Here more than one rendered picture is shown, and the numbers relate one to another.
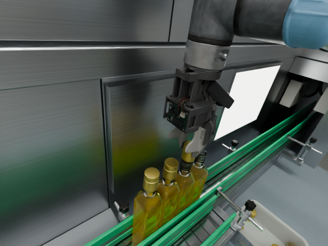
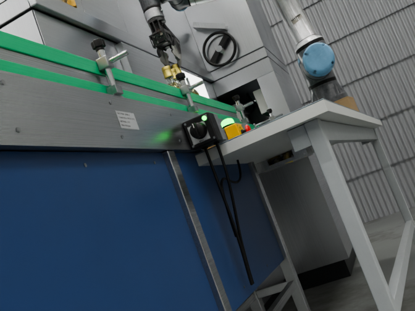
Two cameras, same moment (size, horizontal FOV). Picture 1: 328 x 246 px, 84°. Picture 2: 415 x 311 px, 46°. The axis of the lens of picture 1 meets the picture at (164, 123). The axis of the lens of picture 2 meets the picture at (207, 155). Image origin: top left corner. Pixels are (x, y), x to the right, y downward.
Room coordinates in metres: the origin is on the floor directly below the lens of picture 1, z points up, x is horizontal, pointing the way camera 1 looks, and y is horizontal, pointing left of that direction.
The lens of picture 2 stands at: (-1.33, 0.85, 0.56)
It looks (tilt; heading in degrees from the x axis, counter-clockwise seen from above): 7 degrees up; 331
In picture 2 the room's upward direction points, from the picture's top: 20 degrees counter-clockwise
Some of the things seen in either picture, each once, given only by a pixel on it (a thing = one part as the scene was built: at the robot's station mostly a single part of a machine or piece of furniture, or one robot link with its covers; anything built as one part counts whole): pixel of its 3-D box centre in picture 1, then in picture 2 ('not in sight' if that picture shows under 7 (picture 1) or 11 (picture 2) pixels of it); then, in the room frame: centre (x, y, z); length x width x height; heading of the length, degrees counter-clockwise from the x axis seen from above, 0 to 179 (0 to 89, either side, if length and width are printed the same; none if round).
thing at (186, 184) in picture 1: (177, 196); not in sight; (0.36, -0.07, 0.99); 0.06 x 0.06 x 0.21; 43
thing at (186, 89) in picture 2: not in sight; (193, 90); (-0.07, 0.13, 0.94); 0.07 x 0.04 x 0.13; 43
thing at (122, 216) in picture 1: (120, 213); not in sight; (0.31, 0.09, 0.94); 0.07 x 0.04 x 0.13; 43
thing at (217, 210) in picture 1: (223, 222); not in sight; (0.39, -0.26, 0.85); 0.09 x 0.04 x 0.07; 43
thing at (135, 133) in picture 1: (215, 110); (178, 96); (0.66, -0.20, 1.15); 0.90 x 0.03 x 0.34; 133
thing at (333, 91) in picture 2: not in sight; (326, 93); (0.16, -0.58, 0.88); 0.15 x 0.15 x 0.10
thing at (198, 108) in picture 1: (193, 97); (160, 34); (0.34, -0.05, 1.32); 0.09 x 0.08 x 0.12; 133
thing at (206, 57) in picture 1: (206, 55); (155, 16); (0.34, -0.06, 1.41); 0.08 x 0.08 x 0.05
